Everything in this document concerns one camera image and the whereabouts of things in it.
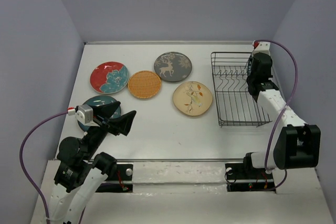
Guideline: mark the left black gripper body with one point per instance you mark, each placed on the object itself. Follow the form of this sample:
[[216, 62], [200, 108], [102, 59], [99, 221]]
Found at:
[[96, 135]]

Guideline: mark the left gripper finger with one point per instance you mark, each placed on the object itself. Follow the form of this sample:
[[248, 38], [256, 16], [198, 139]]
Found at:
[[102, 114], [122, 125]]

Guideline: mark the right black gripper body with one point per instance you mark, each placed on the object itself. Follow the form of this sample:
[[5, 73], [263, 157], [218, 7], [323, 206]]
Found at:
[[250, 78]]

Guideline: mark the white plate teal lettered rim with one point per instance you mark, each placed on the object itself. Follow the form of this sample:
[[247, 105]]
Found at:
[[249, 64]]

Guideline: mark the dark teal blossom plate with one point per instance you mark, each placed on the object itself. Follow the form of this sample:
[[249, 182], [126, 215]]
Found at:
[[100, 100]]

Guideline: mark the orange woven basket plate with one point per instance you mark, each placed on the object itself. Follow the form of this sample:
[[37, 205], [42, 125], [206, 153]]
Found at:
[[144, 84]]

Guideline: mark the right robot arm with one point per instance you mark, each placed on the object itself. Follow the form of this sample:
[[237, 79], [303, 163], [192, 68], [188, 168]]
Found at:
[[294, 144]]

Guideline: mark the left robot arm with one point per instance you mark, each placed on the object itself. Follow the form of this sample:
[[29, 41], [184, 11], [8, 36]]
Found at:
[[82, 171]]

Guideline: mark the red and teal floral plate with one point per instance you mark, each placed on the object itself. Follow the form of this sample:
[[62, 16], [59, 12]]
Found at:
[[109, 77]]

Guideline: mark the beige bird branch plate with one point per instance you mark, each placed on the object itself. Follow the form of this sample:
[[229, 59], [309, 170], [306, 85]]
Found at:
[[192, 98]]

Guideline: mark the grey deer plate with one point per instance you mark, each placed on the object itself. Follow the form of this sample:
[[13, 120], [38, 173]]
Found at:
[[173, 66]]

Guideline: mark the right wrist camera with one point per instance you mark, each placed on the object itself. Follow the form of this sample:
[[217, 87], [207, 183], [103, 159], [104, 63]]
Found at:
[[261, 47]]

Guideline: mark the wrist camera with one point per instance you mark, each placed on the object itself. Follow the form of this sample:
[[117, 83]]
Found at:
[[84, 114], [261, 47]]

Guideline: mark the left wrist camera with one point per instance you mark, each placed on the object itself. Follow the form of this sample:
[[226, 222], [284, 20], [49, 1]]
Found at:
[[84, 114]]

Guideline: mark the black wire dish rack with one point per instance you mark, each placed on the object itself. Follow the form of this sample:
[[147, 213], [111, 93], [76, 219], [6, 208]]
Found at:
[[234, 105]]

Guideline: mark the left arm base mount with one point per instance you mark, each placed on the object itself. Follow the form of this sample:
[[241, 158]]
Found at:
[[120, 181]]

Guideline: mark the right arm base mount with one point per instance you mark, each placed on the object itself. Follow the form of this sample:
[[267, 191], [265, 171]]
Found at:
[[239, 179]]

